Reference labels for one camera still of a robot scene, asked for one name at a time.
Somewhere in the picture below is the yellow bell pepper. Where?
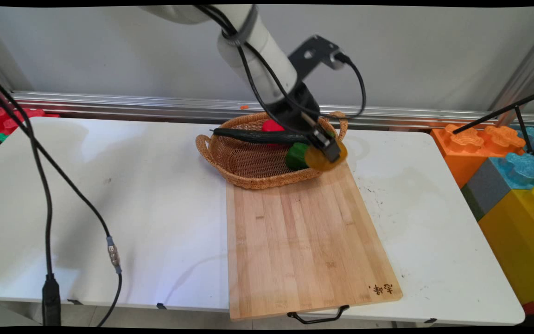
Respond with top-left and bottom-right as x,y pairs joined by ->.
304,138 -> 348,172

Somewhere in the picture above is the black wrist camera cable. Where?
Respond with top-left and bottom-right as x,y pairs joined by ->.
319,52 -> 368,120

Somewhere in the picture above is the black cable with thick plug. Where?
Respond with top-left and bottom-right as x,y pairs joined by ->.
0,83 -> 62,327

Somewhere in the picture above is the black tripod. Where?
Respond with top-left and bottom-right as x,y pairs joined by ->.
452,88 -> 534,161

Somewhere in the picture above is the aluminium rail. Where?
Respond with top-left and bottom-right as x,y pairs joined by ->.
0,91 -> 534,131

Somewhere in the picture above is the black cable with gray connector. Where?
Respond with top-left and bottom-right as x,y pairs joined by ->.
0,67 -> 123,328

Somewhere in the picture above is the dark green cucumber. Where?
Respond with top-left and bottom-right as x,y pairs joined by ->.
210,128 -> 337,145

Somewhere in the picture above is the yellow giant building block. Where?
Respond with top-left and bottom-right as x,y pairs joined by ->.
477,186 -> 534,325

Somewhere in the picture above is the aluminium frame post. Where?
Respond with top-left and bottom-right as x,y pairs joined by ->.
487,22 -> 534,127

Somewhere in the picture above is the gray giant building block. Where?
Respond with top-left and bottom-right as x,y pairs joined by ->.
461,159 -> 511,222

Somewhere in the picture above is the blue giant building block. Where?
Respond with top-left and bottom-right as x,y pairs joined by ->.
489,127 -> 534,191

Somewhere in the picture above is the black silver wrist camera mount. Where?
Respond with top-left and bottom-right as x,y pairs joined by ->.
287,34 -> 345,80

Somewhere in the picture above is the woven wicker basket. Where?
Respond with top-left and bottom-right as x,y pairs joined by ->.
196,110 -> 349,190

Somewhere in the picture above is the bamboo cutting board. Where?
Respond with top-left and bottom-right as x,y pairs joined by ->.
226,160 -> 404,322

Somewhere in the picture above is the red giant building block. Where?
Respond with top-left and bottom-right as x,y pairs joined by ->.
0,106 -> 60,139

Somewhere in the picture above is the orange giant building block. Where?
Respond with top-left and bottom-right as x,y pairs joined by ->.
430,123 -> 527,189

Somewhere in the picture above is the green bell pepper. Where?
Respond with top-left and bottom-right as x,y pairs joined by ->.
285,142 -> 312,171

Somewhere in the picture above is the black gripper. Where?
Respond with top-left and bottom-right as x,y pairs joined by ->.
266,82 -> 342,163

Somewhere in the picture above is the black cutting board handle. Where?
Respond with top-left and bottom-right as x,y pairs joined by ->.
287,305 -> 350,325

